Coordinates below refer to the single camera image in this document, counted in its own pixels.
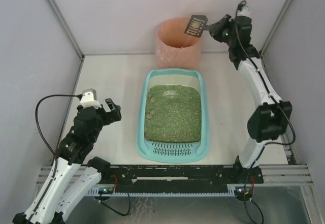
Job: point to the teal plastic litter box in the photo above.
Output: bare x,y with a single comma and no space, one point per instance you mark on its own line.
175,153

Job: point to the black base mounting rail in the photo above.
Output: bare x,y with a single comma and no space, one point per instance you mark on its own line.
183,178

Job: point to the black litter scoop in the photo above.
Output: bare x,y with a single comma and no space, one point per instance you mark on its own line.
197,25

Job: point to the white slotted cable duct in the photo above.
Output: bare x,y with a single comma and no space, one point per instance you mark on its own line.
229,192

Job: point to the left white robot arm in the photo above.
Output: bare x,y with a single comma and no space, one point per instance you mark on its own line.
56,200

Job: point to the pink lined trash bin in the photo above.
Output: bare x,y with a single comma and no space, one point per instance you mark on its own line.
176,49

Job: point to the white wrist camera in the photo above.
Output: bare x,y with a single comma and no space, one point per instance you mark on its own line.
89,99
243,9

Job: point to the green cat litter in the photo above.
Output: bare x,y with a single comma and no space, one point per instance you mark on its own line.
173,114

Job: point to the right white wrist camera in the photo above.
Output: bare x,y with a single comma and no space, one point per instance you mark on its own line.
243,9

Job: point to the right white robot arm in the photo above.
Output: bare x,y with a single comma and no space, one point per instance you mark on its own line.
270,119

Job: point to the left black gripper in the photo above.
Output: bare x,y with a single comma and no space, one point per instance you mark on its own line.
108,114

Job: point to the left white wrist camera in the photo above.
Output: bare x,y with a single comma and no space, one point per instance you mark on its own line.
89,99

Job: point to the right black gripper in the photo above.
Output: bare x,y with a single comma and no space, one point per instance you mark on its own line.
217,28

